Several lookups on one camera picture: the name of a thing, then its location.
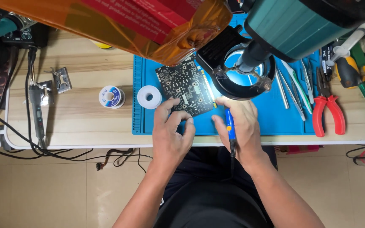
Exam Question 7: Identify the blue soldering iron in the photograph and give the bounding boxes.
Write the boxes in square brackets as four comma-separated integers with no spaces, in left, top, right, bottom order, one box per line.
[225,107,237,158]

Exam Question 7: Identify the plain white solder spool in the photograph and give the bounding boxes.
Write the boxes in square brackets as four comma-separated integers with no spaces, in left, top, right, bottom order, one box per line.
[137,85,163,110]

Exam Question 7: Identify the white green tweezers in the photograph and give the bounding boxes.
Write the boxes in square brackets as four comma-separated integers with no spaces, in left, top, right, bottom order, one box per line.
[280,60,313,115]

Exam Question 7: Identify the clear plastic syringe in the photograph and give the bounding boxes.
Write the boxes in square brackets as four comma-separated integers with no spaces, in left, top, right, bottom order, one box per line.
[325,21,365,68]

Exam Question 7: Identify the orange plastic film red label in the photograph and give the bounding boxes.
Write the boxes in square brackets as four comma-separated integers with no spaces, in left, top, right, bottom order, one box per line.
[0,0,234,67]

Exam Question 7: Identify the straight silver tweezers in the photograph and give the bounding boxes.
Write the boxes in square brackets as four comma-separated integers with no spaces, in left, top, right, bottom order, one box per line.
[275,69,290,110]

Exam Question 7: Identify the blue silicone work mat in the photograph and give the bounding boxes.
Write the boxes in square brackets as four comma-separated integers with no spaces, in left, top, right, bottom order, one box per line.
[132,13,322,136]

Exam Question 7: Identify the person's right hand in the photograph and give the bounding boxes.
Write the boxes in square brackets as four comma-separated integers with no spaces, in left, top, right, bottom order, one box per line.
[212,96,264,166]

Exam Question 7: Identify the yellow round object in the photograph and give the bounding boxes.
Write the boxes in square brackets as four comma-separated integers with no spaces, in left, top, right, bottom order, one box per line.
[90,39,113,50]

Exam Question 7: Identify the teal handled tool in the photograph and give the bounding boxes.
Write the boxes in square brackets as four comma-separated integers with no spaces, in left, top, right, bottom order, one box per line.
[0,16,19,37]

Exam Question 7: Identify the teal microscope head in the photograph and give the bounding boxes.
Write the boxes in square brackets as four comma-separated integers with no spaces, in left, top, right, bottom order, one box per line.
[236,0,365,74]

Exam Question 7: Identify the pointed silver tweezers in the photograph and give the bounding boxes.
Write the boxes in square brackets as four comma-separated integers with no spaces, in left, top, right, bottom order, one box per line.
[279,72,306,122]

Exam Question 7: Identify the black yellow screwdriver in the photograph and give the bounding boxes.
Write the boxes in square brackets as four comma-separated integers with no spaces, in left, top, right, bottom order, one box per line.
[334,56,362,89]

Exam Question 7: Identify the person's black clothing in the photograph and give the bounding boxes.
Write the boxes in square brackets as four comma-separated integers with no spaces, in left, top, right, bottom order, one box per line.
[153,146,279,228]

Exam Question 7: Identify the silver metal tool stand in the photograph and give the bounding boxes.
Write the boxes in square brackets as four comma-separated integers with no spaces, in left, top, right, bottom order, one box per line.
[30,80,55,106]
[44,66,73,94]

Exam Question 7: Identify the perforated silver tweezers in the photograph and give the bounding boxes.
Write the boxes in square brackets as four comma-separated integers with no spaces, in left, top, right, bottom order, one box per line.
[300,58,315,105]

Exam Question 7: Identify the pink box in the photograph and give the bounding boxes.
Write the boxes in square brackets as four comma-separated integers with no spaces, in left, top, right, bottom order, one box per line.
[274,145,321,155]

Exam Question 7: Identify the black printed circuit board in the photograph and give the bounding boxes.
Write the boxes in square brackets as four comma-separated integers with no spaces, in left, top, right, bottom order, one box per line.
[155,54,217,118]

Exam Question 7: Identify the person's left hand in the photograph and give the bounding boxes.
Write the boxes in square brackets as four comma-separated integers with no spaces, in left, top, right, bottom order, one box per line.
[152,98,196,166]

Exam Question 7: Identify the black hot air handle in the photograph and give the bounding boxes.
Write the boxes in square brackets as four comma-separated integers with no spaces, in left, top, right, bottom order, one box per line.
[27,47,47,149]

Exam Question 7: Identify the red handled pliers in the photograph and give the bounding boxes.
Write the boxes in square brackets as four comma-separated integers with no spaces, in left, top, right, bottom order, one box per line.
[312,66,346,137]

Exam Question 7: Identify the blue label solder spool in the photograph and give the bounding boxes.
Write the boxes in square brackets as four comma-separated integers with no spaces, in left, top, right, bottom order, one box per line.
[98,85,126,109]

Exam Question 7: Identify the black marker pen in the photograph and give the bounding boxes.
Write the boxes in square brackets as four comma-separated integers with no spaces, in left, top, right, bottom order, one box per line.
[320,42,334,81]

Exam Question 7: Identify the black soldering station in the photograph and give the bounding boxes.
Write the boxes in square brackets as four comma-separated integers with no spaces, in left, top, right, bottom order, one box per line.
[0,5,51,52]

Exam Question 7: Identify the black cable bundle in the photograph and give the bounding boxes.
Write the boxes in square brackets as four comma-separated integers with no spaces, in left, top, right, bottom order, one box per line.
[0,47,154,175]

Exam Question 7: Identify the black soldering iron cable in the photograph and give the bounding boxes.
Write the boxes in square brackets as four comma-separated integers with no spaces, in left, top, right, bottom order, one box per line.
[229,156,237,179]

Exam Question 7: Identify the black ring light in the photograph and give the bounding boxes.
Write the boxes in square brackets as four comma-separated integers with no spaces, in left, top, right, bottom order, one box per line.
[196,25,277,101]

